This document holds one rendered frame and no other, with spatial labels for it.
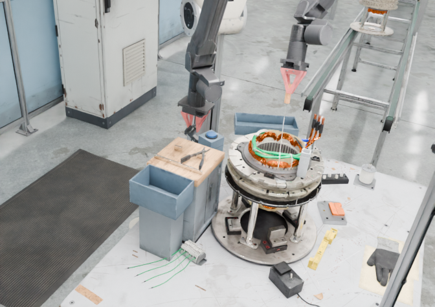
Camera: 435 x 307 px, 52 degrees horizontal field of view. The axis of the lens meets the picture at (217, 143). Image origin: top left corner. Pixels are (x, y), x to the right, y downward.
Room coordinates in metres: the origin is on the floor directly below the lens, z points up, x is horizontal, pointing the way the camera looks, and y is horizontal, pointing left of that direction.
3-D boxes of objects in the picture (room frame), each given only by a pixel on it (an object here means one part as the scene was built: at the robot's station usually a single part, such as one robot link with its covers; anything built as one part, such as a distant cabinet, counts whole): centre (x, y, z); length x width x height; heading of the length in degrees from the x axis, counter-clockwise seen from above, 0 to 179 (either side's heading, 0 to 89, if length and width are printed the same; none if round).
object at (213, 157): (1.24, 0.10, 1.05); 0.20 x 0.19 x 0.02; 156
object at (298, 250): (1.25, -0.20, 0.80); 0.39 x 0.39 x 0.01
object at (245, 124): (1.55, -0.18, 0.92); 0.25 x 0.11 x 0.28; 93
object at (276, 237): (1.14, -0.24, 0.85); 0.06 x 0.04 x 0.05; 113
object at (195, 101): (1.25, 0.08, 1.28); 0.10 x 0.07 x 0.07; 68
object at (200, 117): (1.25, 0.08, 1.21); 0.07 x 0.07 x 0.09; 68
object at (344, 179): (1.59, -0.51, 0.79); 0.15 x 0.05 x 0.02; 102
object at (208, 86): (1.21, 0.05, 1.38); 0.11 x 0.09 x 0.12; 32
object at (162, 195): (1.10, 0.16, 0.92); 0.17 x 0.11 x 0.28; 66
